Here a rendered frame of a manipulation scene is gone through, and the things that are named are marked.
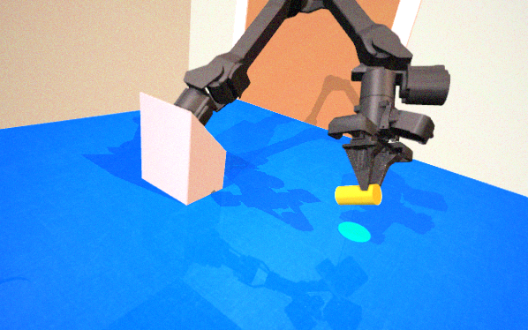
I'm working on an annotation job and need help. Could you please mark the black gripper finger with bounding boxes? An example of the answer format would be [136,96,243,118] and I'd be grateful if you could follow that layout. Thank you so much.
[342,141,385,191]
[370,154,403,187]

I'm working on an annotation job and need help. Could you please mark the yellow cylinder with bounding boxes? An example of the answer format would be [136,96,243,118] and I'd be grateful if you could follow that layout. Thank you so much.
[335,184,382,206]

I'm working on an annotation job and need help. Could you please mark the cyan circle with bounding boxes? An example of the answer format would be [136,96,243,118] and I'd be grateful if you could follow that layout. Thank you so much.
[337,221,371,242]

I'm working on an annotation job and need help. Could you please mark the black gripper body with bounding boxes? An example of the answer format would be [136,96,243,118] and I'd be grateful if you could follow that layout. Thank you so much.
[328,95,413,162]

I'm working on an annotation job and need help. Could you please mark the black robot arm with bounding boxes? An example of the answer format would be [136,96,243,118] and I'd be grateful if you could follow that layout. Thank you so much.
[174,0,450,145]

